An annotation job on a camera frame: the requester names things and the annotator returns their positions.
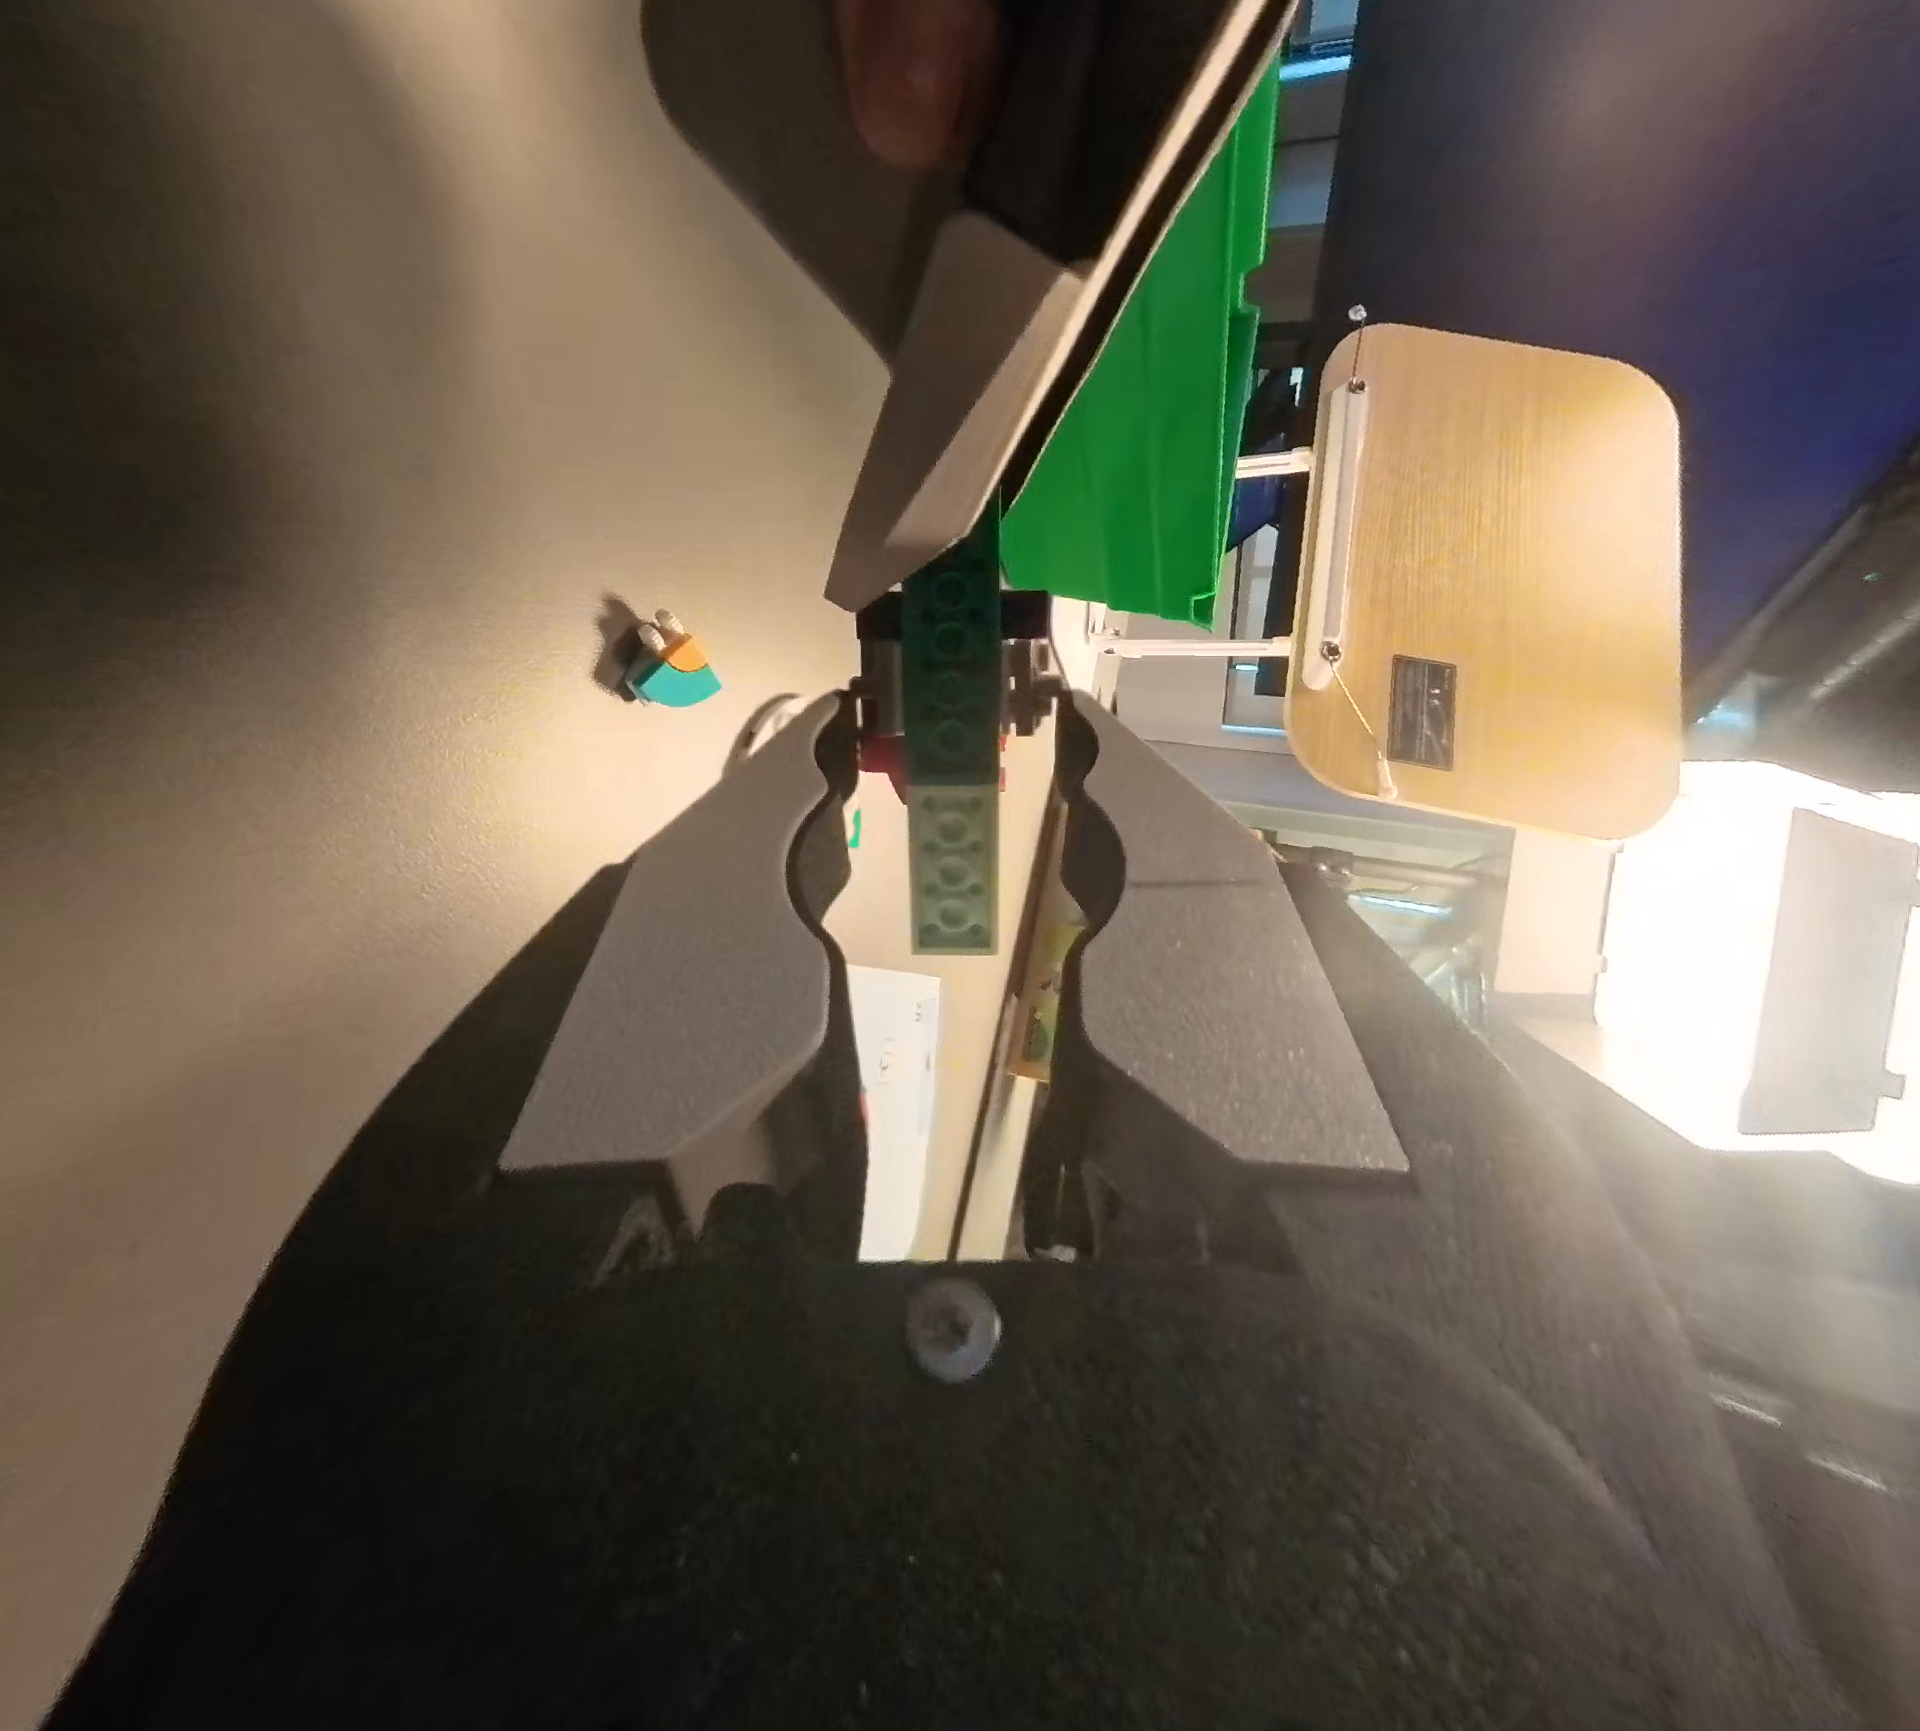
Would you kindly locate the large dark display screen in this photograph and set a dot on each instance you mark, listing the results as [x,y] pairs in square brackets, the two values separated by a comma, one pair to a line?
[1621,110]

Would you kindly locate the person's left hand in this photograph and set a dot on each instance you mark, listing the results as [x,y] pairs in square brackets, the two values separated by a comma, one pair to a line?
[914,50]

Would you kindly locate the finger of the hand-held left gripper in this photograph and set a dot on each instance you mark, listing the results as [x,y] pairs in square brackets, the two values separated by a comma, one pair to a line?
[1170,80]
[961,410]

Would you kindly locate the orange toy brick model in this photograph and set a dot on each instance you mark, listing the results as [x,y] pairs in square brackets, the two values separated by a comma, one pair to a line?
[953,712]

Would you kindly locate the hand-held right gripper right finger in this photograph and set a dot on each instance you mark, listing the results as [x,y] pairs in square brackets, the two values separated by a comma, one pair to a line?
[1244,1012]

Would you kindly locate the open pale blue instruction booklet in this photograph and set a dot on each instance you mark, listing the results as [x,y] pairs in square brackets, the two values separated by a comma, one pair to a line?
[893,1102]

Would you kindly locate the small teal orange brick assembly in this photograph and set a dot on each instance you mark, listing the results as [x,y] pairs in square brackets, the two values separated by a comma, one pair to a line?
[674,682]

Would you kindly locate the green plastic bin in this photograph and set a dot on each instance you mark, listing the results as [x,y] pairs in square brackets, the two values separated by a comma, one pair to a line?
[1154,440]

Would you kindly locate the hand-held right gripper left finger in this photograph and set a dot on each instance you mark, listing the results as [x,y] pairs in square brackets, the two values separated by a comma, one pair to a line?
[674,1012]

